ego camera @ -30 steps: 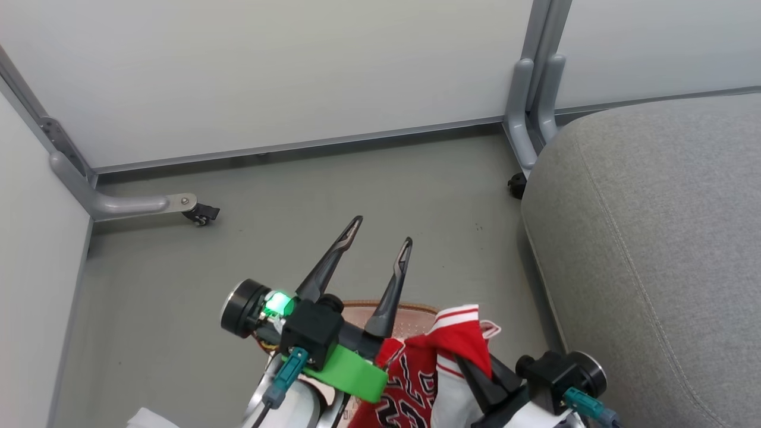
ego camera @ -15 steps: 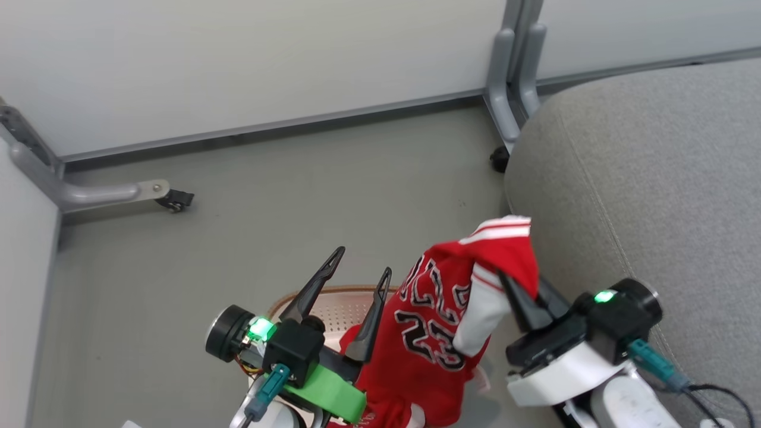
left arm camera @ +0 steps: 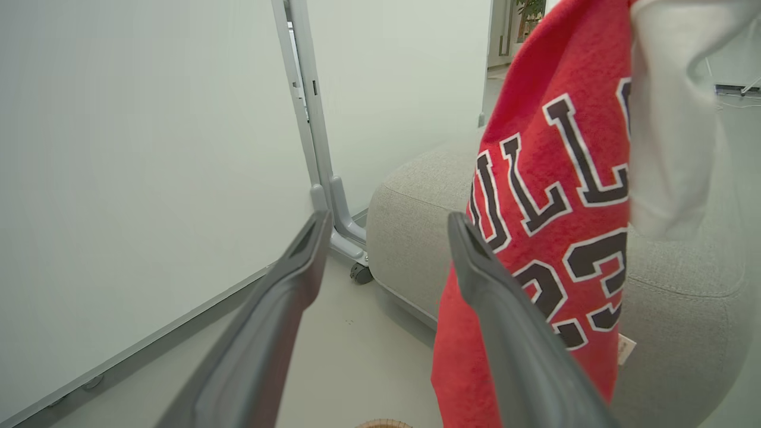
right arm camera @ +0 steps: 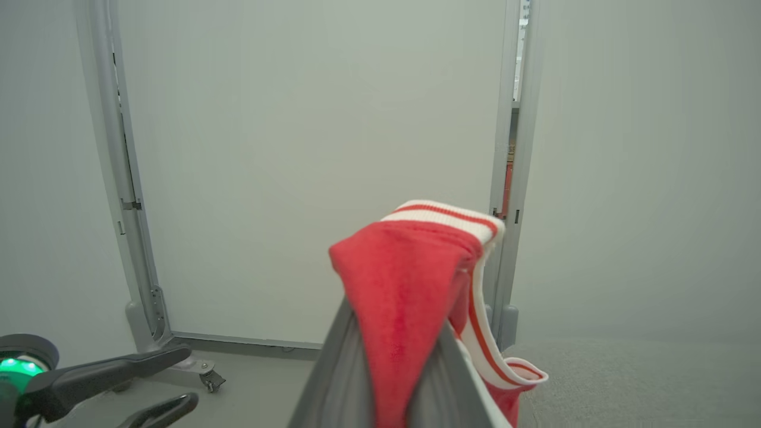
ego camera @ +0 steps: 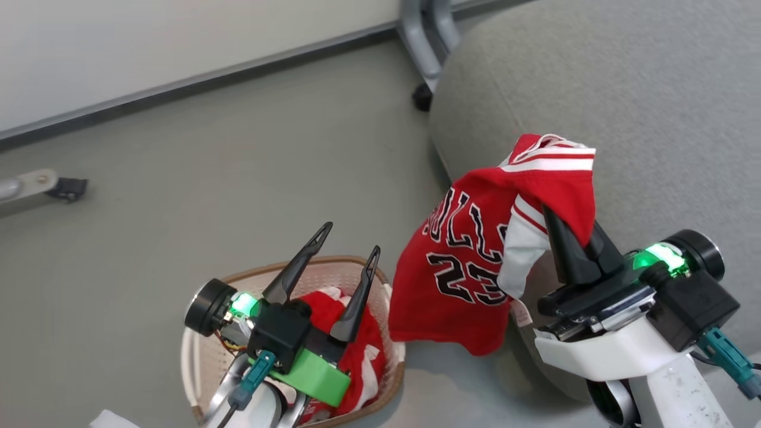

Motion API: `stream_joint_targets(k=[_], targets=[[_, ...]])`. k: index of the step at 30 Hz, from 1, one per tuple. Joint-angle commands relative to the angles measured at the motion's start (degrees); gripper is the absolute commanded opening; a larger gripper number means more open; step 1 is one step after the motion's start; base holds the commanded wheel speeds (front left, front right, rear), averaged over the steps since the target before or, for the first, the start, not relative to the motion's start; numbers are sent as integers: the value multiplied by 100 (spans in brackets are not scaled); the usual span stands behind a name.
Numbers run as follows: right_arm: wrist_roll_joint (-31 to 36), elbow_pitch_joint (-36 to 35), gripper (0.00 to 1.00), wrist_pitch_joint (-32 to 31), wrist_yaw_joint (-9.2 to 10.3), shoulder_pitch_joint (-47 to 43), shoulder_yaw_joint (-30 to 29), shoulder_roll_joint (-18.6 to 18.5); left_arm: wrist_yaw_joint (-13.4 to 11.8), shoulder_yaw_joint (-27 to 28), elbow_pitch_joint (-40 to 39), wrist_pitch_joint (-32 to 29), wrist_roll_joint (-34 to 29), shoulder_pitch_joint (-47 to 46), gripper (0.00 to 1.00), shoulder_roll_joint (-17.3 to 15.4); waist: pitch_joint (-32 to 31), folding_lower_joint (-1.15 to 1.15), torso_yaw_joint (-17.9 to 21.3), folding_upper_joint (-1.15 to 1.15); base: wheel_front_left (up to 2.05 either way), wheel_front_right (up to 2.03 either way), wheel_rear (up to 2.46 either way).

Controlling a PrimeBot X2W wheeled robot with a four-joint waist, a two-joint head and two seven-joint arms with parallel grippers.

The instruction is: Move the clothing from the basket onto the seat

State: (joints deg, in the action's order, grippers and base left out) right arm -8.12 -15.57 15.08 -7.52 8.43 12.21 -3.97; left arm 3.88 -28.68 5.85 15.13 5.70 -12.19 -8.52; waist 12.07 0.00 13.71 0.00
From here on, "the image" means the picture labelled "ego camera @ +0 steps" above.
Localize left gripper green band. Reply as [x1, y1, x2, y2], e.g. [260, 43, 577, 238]
[184, 222, 381, 408]

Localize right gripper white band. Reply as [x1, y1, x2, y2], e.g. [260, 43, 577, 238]
[533, 204, 727, 383]

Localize red Bulls 23 jersey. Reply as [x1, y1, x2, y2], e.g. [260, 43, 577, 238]
[388, 134, 597, 357]

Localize beige woven laundry basket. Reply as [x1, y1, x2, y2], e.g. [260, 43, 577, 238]
[180, 256, 407, 428]

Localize red and white garment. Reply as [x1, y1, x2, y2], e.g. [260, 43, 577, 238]
[294, 287, 387, 424]

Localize small white object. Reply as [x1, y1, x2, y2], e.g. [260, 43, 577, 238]
[89, 409, 141, 428]

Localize grey metal leg black foot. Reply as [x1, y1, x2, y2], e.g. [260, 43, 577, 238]
[397, 0, 462, 112]

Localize grey metal leg black caster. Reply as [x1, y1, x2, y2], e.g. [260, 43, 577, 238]
[0, 168, 89, 218]

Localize left teal connector black cable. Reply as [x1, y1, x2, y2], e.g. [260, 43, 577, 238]
[216, 350, 278, 428]

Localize teal connector black cable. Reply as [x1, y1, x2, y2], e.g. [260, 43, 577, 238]
[216, 350, 278, 428]
[690, 327, 761, 401]

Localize right teal connector black cable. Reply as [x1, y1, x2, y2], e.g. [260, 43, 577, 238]
[690, 327, 761, 401]

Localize dark grey wall baseboard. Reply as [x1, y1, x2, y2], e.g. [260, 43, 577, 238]
[0, 0, 536, 153]

